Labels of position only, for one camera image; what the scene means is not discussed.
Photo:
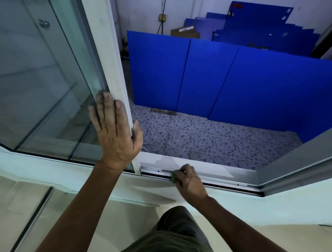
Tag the person's right fingers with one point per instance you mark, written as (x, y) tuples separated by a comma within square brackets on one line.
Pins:
[(182, 171)]

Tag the person's left little finger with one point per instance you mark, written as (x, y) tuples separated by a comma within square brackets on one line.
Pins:
[(93, 118)]

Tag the glass pane with metal frame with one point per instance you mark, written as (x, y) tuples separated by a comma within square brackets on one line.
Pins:
[(18, 213)]

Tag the person's right forearm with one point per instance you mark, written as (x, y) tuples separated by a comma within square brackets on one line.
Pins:
[(233, 223)]

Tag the person's left forearm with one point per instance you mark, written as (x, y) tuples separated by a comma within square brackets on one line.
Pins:
[(77, 205)]

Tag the blue plastic panel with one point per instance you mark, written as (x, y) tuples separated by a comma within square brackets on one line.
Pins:
[(272, 93), (158, 72), (205, 78)]

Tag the brown cardboard box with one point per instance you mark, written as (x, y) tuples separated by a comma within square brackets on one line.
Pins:
[(184, 31)]

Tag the person's left middle finger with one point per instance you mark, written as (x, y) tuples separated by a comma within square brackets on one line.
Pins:
[(109, 109)]

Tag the person's right hand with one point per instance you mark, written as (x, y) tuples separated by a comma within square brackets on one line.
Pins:
[(192, 184)]

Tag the stack of blue sheets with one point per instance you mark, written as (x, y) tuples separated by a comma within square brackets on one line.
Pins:
[(259, 23)]

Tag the wall socket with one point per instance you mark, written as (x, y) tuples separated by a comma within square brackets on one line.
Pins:
[(162, 18)]

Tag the olive green shirt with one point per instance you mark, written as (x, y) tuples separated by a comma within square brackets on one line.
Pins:
[(171, 233)]

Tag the white aluminium window frame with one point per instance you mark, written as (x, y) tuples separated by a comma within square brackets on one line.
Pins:
[(233, 176)]

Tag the small green cleaning cloth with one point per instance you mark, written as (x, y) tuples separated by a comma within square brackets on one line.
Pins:
[(174, 179)]

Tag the white sliding glass window sash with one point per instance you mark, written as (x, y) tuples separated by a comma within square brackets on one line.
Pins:
[(64, 78)]

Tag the person's left hand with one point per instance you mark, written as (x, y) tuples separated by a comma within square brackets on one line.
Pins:
[(116, 145)]

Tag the person's left thumb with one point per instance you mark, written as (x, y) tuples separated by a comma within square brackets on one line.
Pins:
[(138, 132)]

